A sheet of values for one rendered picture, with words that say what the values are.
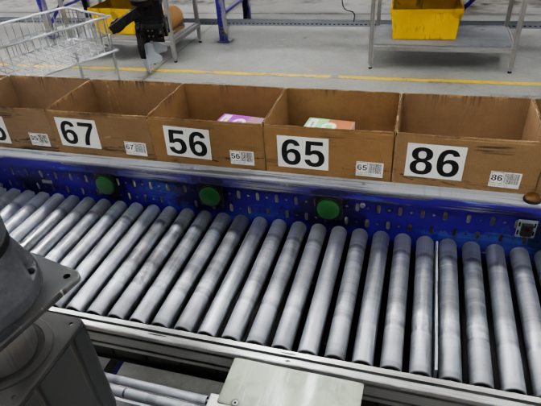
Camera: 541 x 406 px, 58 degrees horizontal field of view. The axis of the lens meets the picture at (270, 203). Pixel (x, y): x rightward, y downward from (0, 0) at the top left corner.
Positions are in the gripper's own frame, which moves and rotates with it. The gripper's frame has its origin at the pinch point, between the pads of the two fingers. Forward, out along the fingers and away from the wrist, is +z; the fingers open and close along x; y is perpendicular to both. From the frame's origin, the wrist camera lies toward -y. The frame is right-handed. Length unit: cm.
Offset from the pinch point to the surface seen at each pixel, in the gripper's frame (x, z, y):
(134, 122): -2.3, 18.8, -8.3
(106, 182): -9.8, 38.3, -20.7
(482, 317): -62, 37, 92
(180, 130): -5.9, 19.9, 7.5
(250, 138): -10.4, 19.6, 30.6
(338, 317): -63, 38, 57
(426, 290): -53, 38, 80
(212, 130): -7.9, 18.5, 18.5
